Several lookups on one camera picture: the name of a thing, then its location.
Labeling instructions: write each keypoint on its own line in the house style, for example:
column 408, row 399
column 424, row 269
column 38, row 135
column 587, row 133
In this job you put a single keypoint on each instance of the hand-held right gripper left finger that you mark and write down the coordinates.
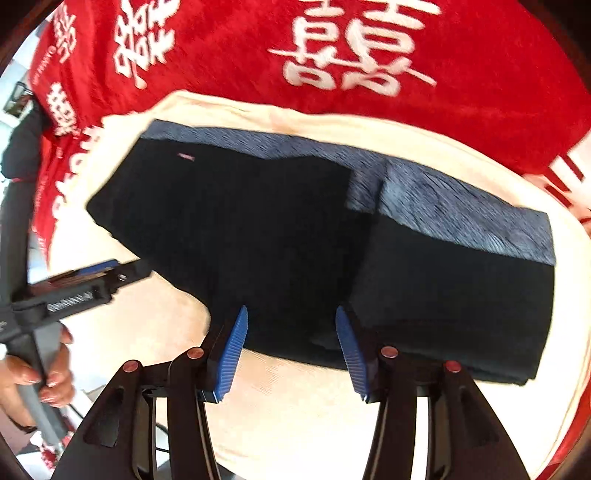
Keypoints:
column 228, row 355

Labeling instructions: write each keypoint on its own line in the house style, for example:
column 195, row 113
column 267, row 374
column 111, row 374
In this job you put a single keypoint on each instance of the person's left hand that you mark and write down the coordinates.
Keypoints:
column 62, row 387

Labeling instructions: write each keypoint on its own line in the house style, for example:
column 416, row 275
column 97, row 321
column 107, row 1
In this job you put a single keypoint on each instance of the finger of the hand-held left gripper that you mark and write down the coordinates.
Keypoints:
column 131, row 274
column 87, row 270

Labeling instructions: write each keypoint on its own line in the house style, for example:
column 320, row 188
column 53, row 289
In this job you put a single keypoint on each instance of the cream blanket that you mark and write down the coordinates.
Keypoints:
column 286, row 415

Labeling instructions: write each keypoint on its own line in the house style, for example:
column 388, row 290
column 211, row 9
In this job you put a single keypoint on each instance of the dark cloth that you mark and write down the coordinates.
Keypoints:
column 27, row 147

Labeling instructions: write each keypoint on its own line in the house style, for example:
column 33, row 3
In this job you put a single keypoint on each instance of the black pants with blue trim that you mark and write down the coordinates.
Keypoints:
column 277, row 230

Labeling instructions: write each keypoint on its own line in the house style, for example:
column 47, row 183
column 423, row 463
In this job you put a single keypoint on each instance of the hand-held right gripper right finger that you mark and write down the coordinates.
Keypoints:
column 355, row 355

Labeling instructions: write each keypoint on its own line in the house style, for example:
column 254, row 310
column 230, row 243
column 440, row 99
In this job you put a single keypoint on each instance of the red printed blanket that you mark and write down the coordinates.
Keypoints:
column 461, row 55

